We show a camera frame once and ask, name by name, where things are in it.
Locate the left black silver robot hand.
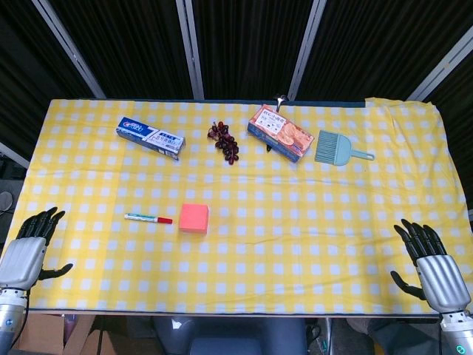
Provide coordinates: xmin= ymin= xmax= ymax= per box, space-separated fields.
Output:
xmin=0 ymin=206 xmax=74 ymax=291

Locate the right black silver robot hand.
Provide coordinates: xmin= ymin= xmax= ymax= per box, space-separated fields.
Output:
xmin=389 ymin=218 xmax=471 ymax=316

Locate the red capped white marker pen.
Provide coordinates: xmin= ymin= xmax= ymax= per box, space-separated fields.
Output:
xmin=123 ymin=213 xmax=174 ymax=225

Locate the pink cube block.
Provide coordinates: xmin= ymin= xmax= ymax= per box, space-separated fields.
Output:
xmin=178 ymin=203 xmax=211 ymax=234

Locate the brown cardboard box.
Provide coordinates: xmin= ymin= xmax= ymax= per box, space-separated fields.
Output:
xmin=10 ymin=314 xmax=114 ymax=355

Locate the light green plastic brush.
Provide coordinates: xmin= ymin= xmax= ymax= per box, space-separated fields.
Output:
xmin=314 ymin=129 xmax=375 ymax=166

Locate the blue toothpaste box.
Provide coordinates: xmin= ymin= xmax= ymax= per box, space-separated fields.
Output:
xmin=117 ymin=116 xmax=186 ymax=161

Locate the yellow white checked tablecloth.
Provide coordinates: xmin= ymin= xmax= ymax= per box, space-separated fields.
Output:
xmin=7 ymin=96 xmax=473 ymax=315

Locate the orange blue cookie box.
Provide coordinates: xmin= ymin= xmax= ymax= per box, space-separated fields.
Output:
xmin=247 ymin=104 xmax=315 ymax=163

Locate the dark red grape bunch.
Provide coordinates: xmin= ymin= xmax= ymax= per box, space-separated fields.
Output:
xmin=207 ymin=121 xmax=240 ymax=163

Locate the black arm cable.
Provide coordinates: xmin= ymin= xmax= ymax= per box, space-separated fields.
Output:
xmin=10 ymin=291 xmax=31 ymax=351

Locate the grey metal frame post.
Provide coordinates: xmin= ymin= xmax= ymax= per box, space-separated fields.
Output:
xmin=31 ymin=0 xmax=107 ymax=99
xmin=0 ymin=141 xmax=30 ymax=169
xmin=287 ymin=0 xmax=326 ymax=101
xmin=406 ymin=35 xmax=473 ymax=101
xmin=175 ymin=0 xmax=205 ymax=100

